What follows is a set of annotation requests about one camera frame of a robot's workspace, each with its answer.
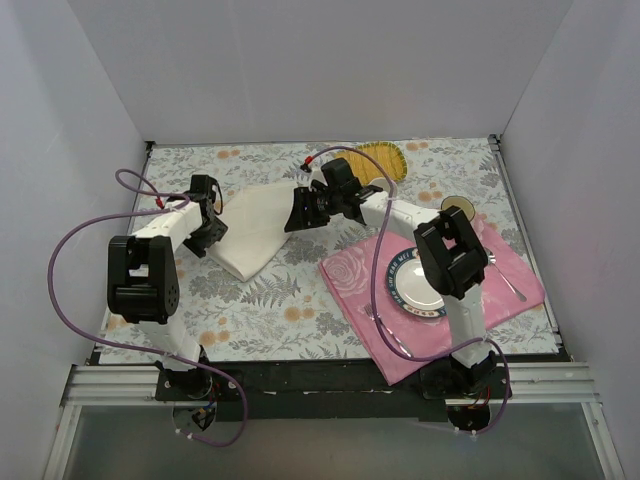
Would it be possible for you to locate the silver fork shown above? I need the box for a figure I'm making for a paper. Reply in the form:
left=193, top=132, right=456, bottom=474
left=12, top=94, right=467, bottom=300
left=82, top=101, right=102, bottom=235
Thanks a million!
left=363, top=303, right=413, bottom=358

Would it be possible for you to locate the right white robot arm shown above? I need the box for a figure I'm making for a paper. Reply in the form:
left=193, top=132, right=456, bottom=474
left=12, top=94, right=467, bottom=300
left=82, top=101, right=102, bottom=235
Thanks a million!
left=284, top=158, right=497, bottom=398

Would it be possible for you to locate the pink rose placemat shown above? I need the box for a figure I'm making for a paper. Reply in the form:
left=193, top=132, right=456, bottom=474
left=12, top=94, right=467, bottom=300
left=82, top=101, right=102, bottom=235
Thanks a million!
left=319, top=215, right=545, bottom=385

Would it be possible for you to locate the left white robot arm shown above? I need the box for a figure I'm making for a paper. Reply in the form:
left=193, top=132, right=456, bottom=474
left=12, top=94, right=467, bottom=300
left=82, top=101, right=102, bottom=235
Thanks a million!
left=107, top=175, right=228, bottom=400

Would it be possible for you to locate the yellow woven bamboo tray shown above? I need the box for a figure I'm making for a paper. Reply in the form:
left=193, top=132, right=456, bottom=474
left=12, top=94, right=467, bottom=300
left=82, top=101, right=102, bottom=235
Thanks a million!
left=344, top=142, right=408, bottom=184

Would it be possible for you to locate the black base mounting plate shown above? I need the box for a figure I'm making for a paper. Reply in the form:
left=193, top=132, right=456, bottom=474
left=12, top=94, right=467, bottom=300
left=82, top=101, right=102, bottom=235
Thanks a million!
left=155, top=357, right=511, bottom=424

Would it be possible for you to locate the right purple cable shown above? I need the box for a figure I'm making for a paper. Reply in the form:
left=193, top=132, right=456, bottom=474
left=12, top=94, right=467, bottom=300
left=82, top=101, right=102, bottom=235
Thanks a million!
left=309, top=145, right=512, bottom=437

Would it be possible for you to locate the white cloth napkin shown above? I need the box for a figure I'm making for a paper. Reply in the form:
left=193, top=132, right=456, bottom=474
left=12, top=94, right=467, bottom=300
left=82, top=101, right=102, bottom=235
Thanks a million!
left=208, top=181, right=297, bottom=282

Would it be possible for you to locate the silver spoon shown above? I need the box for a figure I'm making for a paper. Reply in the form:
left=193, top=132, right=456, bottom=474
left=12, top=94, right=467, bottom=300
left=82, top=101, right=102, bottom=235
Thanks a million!
left=485, top=248, right=527, bottom=302

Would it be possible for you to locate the white plate blue rim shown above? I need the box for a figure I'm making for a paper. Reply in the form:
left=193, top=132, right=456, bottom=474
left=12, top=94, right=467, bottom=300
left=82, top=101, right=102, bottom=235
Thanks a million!
left=385, top=247, right=446, bottom=321

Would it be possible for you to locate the cream enamel mug dark rim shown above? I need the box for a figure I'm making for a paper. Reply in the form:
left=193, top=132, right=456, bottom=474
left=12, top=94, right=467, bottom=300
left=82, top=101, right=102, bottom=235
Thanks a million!
left=440, top=195, right=476, bottom=221

